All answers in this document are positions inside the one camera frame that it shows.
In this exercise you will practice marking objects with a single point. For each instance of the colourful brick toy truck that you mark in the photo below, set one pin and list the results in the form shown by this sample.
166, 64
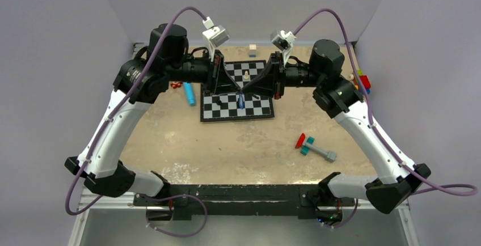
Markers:
364, 80

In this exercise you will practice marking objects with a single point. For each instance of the black white chessboard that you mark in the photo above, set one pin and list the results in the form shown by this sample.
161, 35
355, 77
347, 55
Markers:
229, 111

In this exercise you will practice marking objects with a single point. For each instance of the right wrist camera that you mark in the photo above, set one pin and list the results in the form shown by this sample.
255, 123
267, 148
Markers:
283, 41

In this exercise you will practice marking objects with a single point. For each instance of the red owl toy block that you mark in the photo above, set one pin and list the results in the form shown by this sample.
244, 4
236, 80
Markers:
176, 85

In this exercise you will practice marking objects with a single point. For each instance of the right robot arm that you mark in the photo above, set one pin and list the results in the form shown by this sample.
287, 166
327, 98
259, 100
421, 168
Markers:
344, 103

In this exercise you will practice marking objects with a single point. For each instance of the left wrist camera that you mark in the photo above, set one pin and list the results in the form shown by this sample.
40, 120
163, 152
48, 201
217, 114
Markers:
213, 36

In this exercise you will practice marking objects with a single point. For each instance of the blue toy microphone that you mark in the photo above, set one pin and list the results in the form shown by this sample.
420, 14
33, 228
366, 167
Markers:
189, 93

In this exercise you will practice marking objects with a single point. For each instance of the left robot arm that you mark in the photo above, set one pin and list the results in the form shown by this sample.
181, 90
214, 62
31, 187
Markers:
136, 87

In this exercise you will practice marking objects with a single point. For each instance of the small wooden cube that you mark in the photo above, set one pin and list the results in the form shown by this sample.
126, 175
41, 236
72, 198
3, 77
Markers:
252, 48

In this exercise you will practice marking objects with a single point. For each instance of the red teal toy hammer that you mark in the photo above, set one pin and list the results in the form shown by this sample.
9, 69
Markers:
305, 145

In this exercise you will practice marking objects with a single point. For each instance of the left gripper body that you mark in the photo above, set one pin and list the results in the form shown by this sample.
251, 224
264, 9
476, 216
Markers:
209, 87

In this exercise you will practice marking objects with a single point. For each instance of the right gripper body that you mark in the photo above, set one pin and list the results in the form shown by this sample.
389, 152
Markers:
279, 75

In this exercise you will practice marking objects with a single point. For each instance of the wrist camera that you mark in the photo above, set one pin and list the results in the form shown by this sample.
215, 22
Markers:
213, 36
283, 41

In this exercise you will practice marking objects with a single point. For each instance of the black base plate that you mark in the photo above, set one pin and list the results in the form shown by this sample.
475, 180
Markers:
304, 201

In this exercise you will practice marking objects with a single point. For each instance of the blue key tag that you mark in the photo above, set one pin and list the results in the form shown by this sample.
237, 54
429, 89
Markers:
241, 101

